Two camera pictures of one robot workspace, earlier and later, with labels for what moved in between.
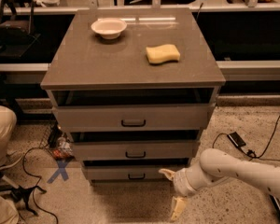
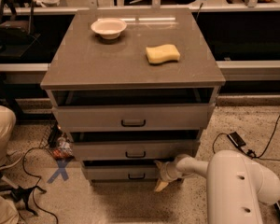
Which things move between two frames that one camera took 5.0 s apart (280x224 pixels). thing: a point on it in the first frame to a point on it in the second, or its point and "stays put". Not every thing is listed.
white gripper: (179, 181) to (168, 172)
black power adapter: (236, 139) stays put
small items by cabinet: (60, 145) stays put
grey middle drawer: (134, 149) stays put
